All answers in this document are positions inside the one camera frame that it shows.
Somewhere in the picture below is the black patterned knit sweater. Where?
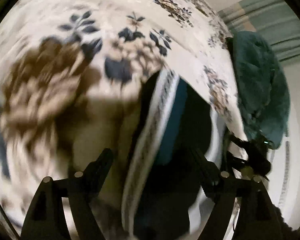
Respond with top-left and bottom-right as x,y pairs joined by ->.
121,69 -> 226,239

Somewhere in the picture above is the dark green plush blanket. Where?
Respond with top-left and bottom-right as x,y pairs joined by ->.
227,31 -> 290,150

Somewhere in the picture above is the striped grey curtain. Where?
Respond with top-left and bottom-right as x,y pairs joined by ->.
218,0 -> 300,62

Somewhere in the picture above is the cream floral fleece blanket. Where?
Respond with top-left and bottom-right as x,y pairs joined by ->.
0,0 -> 245,232

